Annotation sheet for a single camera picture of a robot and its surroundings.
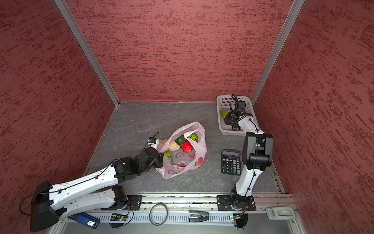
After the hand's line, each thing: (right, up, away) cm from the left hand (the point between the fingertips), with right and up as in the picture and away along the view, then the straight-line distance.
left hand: (163, 158), depth 78 cm
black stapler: (+19, -26, -8) cm, 33 cm away
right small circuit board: (+40, -28, -8) cm, 50 cm away
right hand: (+39, +20, +19) cm, 48 cm away
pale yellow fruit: (+4, +4, +11) cm, 13 cm away
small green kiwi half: (+2, -1, +7) cm, 7 cm away
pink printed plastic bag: (+10, -6, +11) cm, 16 cm away
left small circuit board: (-23, -29, -5) cm, 37 cm away
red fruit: (+13, +3, +12) cm, 18 cm away
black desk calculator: (+40, -5, +9) cm, 41 cm away
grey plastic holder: (+60, -25, -8) cm, 65 cm away
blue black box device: (-35, -26, -11) cm, 45 cm away
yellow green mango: (+41, +25, +32) cm, 58 cm away
